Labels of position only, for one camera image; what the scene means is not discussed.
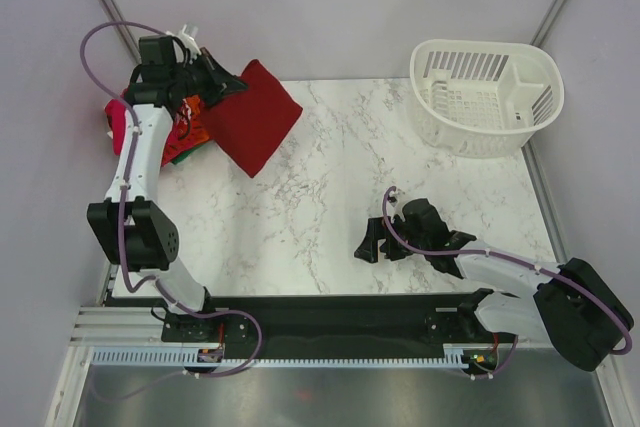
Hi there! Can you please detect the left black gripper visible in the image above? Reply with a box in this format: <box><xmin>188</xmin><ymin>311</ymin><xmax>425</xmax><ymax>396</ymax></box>
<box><xmin>168</xmin><ymin>48</ymin><xmax>247</xmax><ymax>106</ymax></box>

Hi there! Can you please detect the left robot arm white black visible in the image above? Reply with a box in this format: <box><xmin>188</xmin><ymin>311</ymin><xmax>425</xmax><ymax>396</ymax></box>
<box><xmin>87</xmin><ymin>26</ymin><xmax>248</xmax><ymax>340</ymax></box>

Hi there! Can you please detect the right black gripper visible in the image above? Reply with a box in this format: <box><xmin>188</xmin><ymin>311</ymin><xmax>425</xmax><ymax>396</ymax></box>
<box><xmin>354</xmin><ymin>215</ymin><xmax>428</xmax><ymax>263</ymax></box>

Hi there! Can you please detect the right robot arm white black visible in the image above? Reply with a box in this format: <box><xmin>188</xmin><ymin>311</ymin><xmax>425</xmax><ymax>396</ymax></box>
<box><xmin>354</xmin><ymin>198</ymin><xmax>634</xmax><ymax>372</ymax></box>

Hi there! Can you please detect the dark red t-shirt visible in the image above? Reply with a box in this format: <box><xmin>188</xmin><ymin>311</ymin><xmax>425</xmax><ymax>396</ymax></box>
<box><xmin>200</xmin><ymin>59</ymin><xmax>303</xmax><ymax>178</ymax></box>

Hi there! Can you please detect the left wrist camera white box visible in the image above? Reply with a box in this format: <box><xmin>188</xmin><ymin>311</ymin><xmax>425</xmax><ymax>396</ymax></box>
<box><xmin>175</xmin><ymin>23</ymin><xmax>201</xmax><ymax>56</ymax></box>

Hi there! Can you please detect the aluminium rail frame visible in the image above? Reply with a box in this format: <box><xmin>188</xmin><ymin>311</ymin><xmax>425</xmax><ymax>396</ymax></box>
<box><xmin>70</xmin><ymin>307</ymin><xmax>163</xmax><ymax>347</ymax></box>

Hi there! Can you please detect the white slotted cable duct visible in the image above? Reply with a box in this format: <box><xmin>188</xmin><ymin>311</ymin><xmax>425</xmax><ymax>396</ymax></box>
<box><xmin>90</xmin><ymin>346</ymin><xmax>469</xmax><ymax>370</ymax></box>

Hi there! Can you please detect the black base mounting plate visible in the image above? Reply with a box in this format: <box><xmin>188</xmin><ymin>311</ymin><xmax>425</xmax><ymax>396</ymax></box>
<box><xmin>162</xmin><ymin>290</ymin><xmax>513</xmax><ymax>359</ymax></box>

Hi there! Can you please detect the white plastic laundry basket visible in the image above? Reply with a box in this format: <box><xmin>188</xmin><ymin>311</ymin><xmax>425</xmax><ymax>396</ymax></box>
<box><xmin>408</xmin><ymin>39</ymin><xmax>565</xmax><ymax>159</ymax></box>

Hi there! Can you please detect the green folded shirt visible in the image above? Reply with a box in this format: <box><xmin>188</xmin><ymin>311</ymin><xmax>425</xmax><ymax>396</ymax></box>
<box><xmin>171</xmin><ymin>150</ymin><xmax>193</xmax><ymax>165</ymax></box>

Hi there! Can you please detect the orange red printed folded shirt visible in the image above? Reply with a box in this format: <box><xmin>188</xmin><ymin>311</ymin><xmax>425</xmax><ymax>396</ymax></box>
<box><xmin>161</xmin><ymin>96</ymin><xmax>210</xmax><ymax>167</ymax></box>

